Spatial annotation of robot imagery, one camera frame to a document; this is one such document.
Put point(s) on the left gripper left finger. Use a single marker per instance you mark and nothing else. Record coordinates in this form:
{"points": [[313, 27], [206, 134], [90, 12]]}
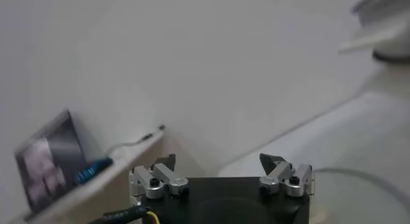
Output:
{"points": [[160, 182]]}

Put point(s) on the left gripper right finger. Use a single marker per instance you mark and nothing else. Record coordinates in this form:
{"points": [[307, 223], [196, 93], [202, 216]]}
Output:
{"points": [[285, 180]]}

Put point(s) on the stainless steel steamer basket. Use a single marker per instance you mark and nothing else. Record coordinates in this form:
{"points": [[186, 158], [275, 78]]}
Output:
{"points": [[387, 7]]}

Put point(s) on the white side desk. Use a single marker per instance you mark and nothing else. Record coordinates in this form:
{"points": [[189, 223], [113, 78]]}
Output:
{"points": [[126, 158]]}

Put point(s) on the small black device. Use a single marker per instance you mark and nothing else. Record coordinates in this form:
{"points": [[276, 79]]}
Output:
{"points": [[161, 127]]}

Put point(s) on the blue computer mouse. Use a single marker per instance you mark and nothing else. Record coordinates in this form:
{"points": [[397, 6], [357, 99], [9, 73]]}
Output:
{"points": [[93, 171]]}

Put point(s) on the dark computer monitor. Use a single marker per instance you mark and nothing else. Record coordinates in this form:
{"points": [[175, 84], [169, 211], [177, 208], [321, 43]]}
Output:
{"points": [[48, 161]]}

